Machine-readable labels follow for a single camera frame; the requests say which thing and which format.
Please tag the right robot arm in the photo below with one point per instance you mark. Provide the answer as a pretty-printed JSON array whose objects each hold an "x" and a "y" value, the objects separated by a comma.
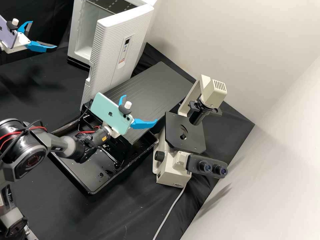
[{"x": 62, "y": 147}]

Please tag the white incubator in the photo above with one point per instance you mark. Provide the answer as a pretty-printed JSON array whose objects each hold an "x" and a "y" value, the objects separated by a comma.
[{"x": 75, "y": 30}]

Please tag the cream microscope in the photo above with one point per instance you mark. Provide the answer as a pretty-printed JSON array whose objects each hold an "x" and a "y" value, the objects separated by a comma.
[{"x": 170, "y": 170}]

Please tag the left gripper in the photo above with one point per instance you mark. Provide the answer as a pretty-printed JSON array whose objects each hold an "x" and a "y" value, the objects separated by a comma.
[{"x": 20, "y": 41}]

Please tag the black platform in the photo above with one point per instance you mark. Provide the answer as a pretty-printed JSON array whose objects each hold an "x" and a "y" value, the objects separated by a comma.
[
  {"x": 150, "y": 95},
  {"x": 77, "y": 63}
]

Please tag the left wrist camera phone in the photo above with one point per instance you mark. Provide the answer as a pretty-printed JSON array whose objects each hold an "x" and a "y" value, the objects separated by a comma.
[{"x": 6, "y": 37}]

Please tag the wrist camera phone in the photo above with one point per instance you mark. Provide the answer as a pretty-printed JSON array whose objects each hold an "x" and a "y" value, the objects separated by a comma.
[
  {"x": 107, "y": 112},
  {"x": 6, "y": 37}
]

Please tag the incubator door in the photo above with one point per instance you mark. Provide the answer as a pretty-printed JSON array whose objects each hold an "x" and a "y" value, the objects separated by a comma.
[{"x": 107, "y": 50}]

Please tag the right wrist camera phone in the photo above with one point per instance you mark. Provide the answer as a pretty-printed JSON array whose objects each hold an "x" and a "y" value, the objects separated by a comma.
[{"x": 107, "y": 112}]

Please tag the black tray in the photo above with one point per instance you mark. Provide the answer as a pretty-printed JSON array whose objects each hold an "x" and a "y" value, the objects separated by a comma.
[{"x": 100, "y": 175}]

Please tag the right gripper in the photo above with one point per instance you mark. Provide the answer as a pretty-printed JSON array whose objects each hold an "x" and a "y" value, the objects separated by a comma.
[{"x": 113, "y": 132}]

